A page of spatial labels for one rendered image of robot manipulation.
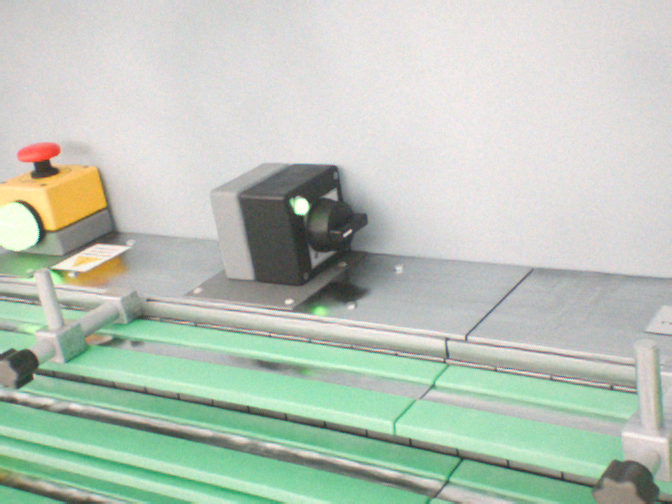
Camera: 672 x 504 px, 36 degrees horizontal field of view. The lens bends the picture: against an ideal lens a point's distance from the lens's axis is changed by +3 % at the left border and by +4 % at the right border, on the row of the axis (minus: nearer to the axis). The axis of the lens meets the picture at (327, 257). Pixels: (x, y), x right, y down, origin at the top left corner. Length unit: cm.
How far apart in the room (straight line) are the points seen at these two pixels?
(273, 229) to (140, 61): 23
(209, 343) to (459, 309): 20
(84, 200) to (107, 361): 26
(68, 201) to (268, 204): 27
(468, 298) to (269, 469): 19
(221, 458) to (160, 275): 19
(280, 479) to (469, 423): 17
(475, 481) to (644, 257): 20
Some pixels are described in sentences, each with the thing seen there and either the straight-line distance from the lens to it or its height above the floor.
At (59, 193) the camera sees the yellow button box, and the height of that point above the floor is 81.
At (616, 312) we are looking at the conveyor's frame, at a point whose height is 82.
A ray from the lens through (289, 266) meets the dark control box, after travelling 81.
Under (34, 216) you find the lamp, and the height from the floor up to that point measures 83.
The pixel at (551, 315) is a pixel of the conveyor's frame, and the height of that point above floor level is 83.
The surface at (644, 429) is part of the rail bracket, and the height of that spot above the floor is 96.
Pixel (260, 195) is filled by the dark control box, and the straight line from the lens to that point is 81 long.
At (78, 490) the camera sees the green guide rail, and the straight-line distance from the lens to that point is 101.
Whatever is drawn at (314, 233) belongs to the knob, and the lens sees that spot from 81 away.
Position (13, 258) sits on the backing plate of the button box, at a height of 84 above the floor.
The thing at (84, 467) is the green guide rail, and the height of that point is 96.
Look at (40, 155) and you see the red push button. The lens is 102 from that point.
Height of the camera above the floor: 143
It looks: 49 degrees down
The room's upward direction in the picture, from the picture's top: 126 degrees counter-clockwise
